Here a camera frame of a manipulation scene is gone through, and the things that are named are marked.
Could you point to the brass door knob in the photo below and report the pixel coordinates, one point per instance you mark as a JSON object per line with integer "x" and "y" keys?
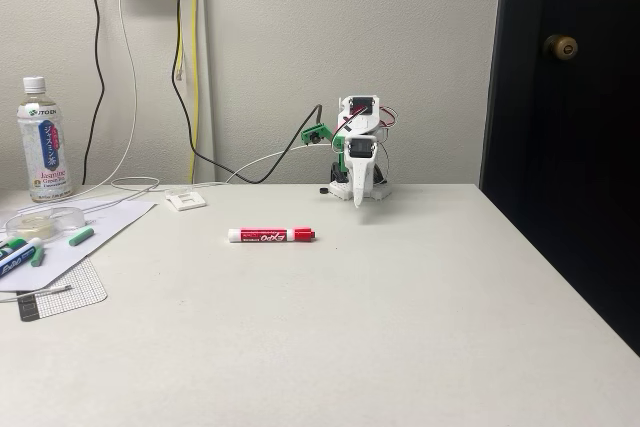
{"x": 560, "y": 47}

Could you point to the jasmine tea bottle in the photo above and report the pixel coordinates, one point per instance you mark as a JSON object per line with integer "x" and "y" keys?
{"x": 45, "y": 147}

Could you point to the grid pattern card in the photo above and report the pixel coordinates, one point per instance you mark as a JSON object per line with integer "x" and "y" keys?
{"x": 75, "y": 292}

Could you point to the green mounted camera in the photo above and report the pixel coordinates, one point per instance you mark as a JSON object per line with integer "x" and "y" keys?
{"x": 315, "y": 134}

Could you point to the thin metal probe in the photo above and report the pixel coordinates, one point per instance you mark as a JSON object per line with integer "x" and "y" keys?
{"x": 55, "y": 290}

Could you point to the white printed plastic part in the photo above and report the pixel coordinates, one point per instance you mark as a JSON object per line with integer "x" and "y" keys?
{"x": 186, "y": 199}

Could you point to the dark door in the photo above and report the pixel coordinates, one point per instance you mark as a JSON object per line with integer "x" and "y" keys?
{"x": 575, "y": 147}

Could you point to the green Expo marker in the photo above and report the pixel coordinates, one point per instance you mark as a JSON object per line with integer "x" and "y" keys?
{"x": 15, "y": 245}

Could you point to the blue Expo marker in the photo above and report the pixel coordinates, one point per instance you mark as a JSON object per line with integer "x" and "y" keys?
{"x": 15, "y": 262}

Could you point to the red Expo marker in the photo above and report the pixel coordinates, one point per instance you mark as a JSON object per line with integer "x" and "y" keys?
{"x": 265, "y": 235}

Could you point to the white paper sheet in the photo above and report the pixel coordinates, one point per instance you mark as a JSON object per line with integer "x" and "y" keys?
{"x": 115, "y": 219}

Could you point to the clear petri dish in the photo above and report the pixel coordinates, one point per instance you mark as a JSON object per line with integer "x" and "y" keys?
{"x": 65, "y": 217}

